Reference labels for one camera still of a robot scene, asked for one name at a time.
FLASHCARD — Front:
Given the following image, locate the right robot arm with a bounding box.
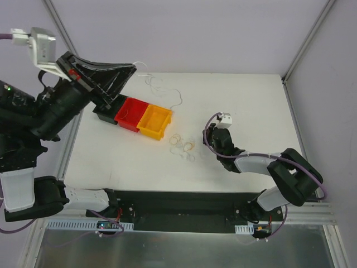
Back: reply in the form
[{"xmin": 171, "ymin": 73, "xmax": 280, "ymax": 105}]
[{"xmin": 202, "ymin": 123, "xmax": 323, "ymax": 221}]

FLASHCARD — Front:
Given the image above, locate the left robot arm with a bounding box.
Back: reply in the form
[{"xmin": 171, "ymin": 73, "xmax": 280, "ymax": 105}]
[{"xmin": 1, "ymin": 52, "xmax": 137, "ymax": 222}]

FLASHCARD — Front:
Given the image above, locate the black plastic bin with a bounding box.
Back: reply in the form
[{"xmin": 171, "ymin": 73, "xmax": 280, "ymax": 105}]
[{"xmin": 93, "ymin": 95, "xmax": 127, "ymax": 125}]

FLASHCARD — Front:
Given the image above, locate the red plastic bin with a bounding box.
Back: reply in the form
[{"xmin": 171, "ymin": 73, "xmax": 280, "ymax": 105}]
[{"xmin": 115, "ymin": 98, "xmax": 149, "ymax": 132}]

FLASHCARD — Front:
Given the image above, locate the yellow plastic bin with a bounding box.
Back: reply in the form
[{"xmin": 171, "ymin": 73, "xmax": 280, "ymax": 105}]
[{"xmin": 137, "ymin": 104, "xmax": 172, "ymax": 140}]

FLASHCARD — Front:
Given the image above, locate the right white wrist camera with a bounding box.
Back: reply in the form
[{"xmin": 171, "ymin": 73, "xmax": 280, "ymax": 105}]
[{"xmin": 216, "ymin": 113, "xmax": 233, "ymax": 129}]

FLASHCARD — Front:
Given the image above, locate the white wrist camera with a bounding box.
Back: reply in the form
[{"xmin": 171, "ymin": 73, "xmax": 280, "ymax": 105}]
[
  {"xmin": 216, "ymin": 113, "xmax": 233, "ymax": 129},
  {"xmin": 11, "ymin": 27, "xmax": 70, "ymax": 81}
]

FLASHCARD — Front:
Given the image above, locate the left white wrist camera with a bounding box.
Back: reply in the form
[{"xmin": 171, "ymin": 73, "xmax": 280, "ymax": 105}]
[{"xmin": 11, "ymin": 27, "xmax": 70, "ymax": 81}]

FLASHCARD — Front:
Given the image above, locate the left aluminium frame post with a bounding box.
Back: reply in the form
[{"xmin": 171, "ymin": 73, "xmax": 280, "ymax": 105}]
[{"xmin": 41, "ymin": 0, "xmax": 91, "ymax": 82}]

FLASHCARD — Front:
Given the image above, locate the aluminium frame post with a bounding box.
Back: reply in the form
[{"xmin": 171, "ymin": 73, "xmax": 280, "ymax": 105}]
[
  {"xmin": 282, "ymin": 0, "xmax": 336, "ymax": 84},
  {"xmin": 41, "ymin": 0, "xmax": 91, "ymax": 82}
]

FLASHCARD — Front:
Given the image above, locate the right white cable duct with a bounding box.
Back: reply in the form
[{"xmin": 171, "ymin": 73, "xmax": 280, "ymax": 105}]
[{"xmin": 234, "ymin": 224, "xmax": 254, "ymax": 235}]

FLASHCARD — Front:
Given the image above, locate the white cable duct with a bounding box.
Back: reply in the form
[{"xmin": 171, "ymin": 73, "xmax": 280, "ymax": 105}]
[
  {"xmin": 47, "ymin": 219, "xmax": 122, "ymax": 232},
  {"xmin": 234, "ymin": 224, "xmax": 254, "ymax": 235}
]

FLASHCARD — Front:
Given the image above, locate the right aluminium frame post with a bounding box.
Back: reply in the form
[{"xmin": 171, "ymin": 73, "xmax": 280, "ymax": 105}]
[{"xmin": 282, "ymin": 0, "xmax": 336, "ymax": 84}]

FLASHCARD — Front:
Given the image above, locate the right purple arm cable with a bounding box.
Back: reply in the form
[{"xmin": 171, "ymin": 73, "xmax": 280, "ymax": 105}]
[{"xmin": 202, "ymin": 112, "xmax": 329, "ymax": 243}]

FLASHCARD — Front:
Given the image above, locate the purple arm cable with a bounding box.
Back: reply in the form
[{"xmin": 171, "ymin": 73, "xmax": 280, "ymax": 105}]
[
  {"xmin": 202, "ymin": 112, "xmax": 329, "ymax": 243},
  {"xmin": 0, "ymin": 32, "xmax": 125, "ymax": 238}
]

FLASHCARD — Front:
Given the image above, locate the left white cable duct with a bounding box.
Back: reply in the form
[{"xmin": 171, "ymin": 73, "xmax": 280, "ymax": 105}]
[{"xmin": 47, "ymin": 219, "xmax": 122, "ymax": 232}]

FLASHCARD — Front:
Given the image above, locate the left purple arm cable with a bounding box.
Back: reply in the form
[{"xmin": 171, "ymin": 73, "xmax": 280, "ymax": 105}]
[{"xmin": 0, "ymin": 32, "xmax": 125, "ymax": 238}]

